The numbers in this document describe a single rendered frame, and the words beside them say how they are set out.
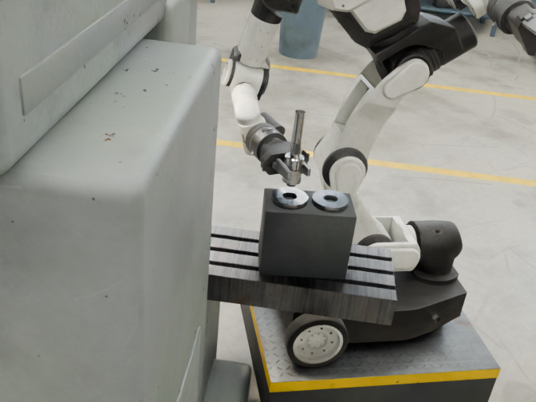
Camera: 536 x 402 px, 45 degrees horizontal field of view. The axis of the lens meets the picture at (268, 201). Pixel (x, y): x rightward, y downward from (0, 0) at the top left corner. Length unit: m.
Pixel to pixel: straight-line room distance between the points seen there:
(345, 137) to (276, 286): 0.57
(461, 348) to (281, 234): 1.00
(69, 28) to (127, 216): 0.23
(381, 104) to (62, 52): 1.31
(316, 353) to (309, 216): 0.69
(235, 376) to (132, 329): 1.63
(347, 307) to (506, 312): 1.76
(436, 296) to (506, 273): 1.36
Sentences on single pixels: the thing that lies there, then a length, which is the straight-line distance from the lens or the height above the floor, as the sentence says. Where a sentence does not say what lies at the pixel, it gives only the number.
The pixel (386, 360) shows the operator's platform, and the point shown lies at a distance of 2.23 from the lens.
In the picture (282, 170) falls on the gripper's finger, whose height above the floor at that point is 1.18.
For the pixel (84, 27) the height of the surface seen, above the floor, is 1.65.
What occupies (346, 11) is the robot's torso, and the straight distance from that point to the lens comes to 1.79.
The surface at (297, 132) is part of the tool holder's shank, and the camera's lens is 1.49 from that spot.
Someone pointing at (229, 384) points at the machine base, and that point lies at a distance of 2.34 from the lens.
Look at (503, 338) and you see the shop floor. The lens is 3.15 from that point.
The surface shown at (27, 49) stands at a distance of 0.67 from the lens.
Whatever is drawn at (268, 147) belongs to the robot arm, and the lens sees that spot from 1.58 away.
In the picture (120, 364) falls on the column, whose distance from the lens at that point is 0.78.
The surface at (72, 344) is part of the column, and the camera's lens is 0.78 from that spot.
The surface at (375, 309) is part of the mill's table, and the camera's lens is 1.65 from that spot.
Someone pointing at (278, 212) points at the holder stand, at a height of 1.09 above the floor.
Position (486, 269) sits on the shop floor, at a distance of 3.58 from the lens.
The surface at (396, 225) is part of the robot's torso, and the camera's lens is 2.29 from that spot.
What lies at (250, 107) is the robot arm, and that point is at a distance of 1.71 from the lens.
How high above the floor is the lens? 1.87
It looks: 30 degrees down
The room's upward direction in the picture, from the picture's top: 6 degrees clockwise
